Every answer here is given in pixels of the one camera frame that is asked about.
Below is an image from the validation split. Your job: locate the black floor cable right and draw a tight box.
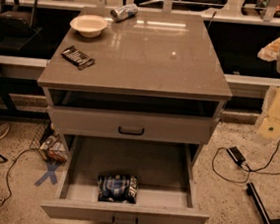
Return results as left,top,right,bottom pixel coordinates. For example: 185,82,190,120
210,114,280,188

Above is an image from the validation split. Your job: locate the white bowl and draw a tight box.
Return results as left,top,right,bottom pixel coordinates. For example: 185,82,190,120
70,15,108,38

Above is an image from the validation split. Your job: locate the silver soda can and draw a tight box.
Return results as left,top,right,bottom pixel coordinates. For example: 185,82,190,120
110,3,138,23

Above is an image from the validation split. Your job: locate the closed grey drawer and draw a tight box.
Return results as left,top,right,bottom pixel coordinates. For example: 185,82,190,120
48,106,218,145

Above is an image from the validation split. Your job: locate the black snack bar packet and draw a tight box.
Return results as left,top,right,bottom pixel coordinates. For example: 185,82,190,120
60,46,95,71

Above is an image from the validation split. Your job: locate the blue tape cross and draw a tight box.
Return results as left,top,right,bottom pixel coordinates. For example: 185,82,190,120
34,162,60,187

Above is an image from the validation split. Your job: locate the wire basket with snacks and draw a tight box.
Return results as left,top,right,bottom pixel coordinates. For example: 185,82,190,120
30,119,67,163

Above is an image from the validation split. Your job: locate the black metal bar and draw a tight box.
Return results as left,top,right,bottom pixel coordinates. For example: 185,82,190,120
246,183,280,224

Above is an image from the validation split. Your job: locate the blue chip bag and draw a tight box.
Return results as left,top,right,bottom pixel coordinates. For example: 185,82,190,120
98,174,138,203

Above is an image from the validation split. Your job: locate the black floor cable left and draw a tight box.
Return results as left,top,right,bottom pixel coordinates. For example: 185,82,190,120
0,145,38,224

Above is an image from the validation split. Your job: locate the grey drawer cabinet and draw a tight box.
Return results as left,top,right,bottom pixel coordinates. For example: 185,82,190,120
38,10,232,160

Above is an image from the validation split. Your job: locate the black chair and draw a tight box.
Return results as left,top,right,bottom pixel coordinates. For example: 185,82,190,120
0,0,40,50

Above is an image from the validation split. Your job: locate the black power adapter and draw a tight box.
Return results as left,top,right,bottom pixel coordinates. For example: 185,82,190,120
227,147,245,165

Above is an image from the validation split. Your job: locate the black floor cable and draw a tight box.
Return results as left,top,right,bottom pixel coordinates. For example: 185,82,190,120
210,114,280,188
0,145,38,224

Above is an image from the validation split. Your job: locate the open grey drawer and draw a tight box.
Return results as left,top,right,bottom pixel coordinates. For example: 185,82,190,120
41,136,209,224

